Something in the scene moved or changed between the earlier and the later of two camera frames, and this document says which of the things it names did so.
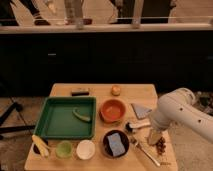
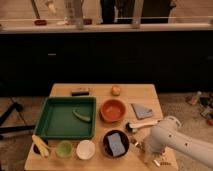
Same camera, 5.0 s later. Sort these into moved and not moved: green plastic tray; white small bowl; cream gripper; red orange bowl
Moved: cream gripper
Not moved: green plastic tray; red orange bowl; white small bowl
